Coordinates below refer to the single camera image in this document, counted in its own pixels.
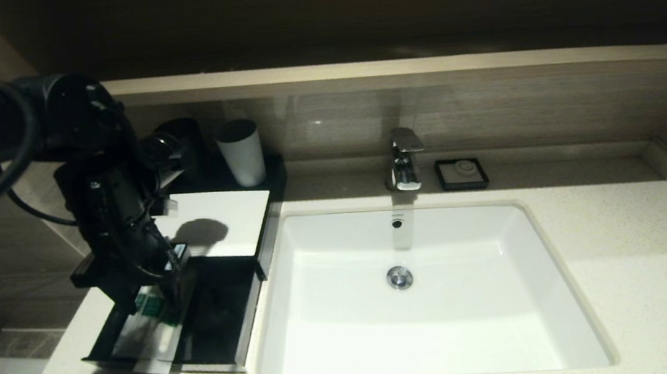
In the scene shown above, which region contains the translucent toothbrush packet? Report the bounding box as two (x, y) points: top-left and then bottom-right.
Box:
(123, 279), (205, 374)

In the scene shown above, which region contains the glossy black box drawer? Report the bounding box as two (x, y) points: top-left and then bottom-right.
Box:
(73, 250), (274, 374)

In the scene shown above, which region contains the grey plastic cup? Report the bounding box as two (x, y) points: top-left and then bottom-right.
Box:
(213, 117), (268, 191)

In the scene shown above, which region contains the black cup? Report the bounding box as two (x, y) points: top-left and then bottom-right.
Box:
(159, 115), (212, 184)

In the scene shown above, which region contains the chrome sink drain plug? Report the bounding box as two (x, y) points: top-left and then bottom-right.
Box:
(385, 263), (415, 291)

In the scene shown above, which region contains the chrome faucet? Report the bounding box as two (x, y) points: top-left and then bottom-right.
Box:
(382, 125), (429, 193)

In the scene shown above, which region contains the white ceramic sink basin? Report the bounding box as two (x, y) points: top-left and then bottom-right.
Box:
(242, 181), (618, 374)

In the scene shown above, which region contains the black square soap dish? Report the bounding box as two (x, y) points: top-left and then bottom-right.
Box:
(433, 154), (491, 194)

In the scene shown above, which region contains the wooden wall ledge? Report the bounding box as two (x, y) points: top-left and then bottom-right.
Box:
(102, 22), (667, 135)

